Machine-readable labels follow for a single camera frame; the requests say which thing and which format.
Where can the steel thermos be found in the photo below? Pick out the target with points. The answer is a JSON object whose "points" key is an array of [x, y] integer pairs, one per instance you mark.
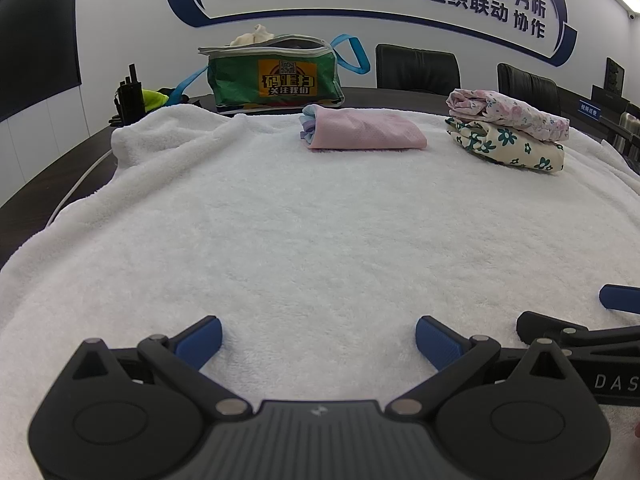
{"points": [[629, 125]]}

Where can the pink floral garment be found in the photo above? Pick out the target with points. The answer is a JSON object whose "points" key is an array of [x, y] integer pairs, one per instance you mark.
{"points": [[505, 110]]}

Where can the pink folded cloth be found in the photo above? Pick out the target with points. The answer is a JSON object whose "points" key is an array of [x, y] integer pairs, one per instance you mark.
{"points": [[365, 130]]}

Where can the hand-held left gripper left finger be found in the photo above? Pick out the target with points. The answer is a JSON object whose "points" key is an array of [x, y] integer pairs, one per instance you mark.
{"points": [[200, 342]]}

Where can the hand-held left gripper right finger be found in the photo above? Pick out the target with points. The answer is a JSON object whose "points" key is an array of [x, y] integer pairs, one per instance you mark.
{"points": [[437, 342]]}

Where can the black desk monitor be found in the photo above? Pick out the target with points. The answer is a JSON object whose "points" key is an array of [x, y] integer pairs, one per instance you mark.
{"points": [[615, 76]]}

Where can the black wall screen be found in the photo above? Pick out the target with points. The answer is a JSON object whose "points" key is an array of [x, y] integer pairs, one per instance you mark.
{"points": [[35, 40]]}

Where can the yellow-green cloth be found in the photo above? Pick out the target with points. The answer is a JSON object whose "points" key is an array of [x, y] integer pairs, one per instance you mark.
{"points": [[155, 100]]}

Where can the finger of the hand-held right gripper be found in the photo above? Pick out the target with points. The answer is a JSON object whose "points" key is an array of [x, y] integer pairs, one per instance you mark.
{"points": [[535, 327], [622, 299]]}

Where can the cream cloth in bag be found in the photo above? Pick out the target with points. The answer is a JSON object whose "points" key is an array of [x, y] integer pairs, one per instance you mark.
{"points": [[252, 36]]}

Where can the white fluffy towel blanket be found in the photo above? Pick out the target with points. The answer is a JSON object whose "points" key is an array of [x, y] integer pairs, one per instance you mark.
{"points": [[300, 240]]}

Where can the black office chair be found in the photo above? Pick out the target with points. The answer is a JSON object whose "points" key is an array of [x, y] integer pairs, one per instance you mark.
{"points": [[530, 90], [417, 70]]}

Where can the cream garment with teal flowers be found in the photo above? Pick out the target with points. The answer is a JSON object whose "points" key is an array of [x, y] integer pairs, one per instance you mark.
{"points": [[520, 152]]}

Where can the blue desk nameplate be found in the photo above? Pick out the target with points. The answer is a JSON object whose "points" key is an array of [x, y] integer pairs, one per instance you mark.
{"points": [[591, 109]]}

